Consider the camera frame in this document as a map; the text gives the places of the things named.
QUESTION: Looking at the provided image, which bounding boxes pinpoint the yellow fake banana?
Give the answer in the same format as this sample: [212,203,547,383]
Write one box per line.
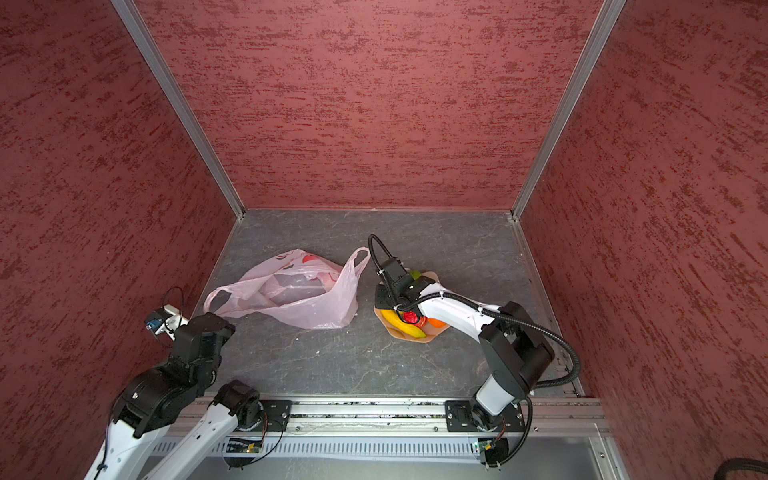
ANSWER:
[380,310,426,339]

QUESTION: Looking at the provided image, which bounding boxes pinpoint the red fake apple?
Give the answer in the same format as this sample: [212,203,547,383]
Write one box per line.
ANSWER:
[402,311,427,328]

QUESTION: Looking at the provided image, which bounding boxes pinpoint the orange fake tangerine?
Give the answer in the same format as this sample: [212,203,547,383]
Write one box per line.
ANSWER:
[427,318,447,329]

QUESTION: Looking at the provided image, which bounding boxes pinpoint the peach scalloped plate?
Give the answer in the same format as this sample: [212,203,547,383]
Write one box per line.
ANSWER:
[374,281,450,344]

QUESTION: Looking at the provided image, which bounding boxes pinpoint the pink plastic shopping bag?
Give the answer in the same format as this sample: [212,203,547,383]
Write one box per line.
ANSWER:
[203,247,371,330]

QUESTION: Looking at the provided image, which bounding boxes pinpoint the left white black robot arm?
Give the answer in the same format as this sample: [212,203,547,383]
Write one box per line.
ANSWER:
[85,313,268,479]

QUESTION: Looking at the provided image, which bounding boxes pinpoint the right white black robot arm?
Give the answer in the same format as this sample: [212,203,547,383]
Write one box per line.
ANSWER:
[375,259,555,431]

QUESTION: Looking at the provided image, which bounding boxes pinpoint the left small circuit board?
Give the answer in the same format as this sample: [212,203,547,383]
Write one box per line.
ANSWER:
[226,438,263,454]

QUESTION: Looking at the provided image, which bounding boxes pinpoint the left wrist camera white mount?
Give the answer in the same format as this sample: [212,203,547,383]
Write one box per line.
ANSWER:
[144,304,188,341]

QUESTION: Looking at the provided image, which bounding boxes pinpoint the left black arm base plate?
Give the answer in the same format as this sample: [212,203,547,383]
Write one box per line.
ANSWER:
[255,399,293,433]

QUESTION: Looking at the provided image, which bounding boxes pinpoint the white slotted cable duct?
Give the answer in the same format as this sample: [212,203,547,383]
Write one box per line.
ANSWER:
[149,436,499,460]

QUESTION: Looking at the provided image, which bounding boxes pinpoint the aluminium front rail frame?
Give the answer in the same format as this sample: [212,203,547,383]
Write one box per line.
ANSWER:
[261,395,613,438]

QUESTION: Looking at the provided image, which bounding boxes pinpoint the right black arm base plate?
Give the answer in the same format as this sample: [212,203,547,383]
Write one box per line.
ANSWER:
[444,400,525,433]

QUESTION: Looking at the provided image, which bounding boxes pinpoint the left aluminium corner post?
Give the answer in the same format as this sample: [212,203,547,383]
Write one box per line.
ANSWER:
[111,0,247,222]

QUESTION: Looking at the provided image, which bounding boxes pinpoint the aluminium corner post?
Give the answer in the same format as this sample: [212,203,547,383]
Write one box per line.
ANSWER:
[510,0,626,222]
[111,0,247,222]

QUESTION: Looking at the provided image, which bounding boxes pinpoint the right aluminium corner post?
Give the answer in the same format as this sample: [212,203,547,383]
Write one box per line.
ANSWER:
[510,0,626,222]

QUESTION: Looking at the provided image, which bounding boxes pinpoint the black corrugated hose corner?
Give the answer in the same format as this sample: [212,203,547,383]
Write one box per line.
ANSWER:
[713,458,768,480]

